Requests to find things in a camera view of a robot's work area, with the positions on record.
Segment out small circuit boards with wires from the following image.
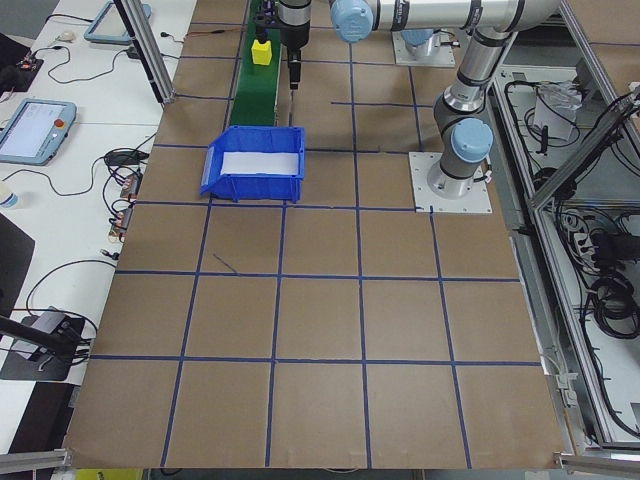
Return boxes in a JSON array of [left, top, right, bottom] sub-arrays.
[[106, 168, 145, 242]]

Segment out light blue teach pendant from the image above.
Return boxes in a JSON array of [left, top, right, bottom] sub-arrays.
[[0, 97, 78, 167], [83, 0, 154, 48]]

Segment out yellow foam cube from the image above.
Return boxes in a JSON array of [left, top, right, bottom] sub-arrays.
[[250, 39, 275, 67]]

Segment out green conveyor belt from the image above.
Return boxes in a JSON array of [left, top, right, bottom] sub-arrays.
[[229, 0, 284, 128]]

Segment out metal V-shaped frame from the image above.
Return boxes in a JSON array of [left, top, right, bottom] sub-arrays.
[[492, 0, 640, 454]]

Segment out black camera stand base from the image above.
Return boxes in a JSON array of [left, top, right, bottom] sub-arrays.
[[0, 305, 90, 382]]

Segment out black flat panel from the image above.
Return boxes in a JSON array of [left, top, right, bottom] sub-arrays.
[[0, 212, 37, 315]]

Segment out blue plastic storage bin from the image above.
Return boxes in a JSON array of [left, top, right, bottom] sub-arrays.
[[198, 125, 308, 204]]

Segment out white plastic bag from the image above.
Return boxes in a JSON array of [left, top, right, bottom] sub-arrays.
[[531, 82, 585, 142]]

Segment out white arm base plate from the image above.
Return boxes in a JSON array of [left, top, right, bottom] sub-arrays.
[[391, 30, 458, 68], [408, 150, 494, 216]]

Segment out black electronic device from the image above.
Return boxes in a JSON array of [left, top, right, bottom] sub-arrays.
[[0, 55, 45, 99]]

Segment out white foam pad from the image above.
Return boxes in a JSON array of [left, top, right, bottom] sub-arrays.
[[220, 150, 302, 177]]

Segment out aluminium extrusion post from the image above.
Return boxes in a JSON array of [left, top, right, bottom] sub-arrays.
[[113, 0, 177, 105]]

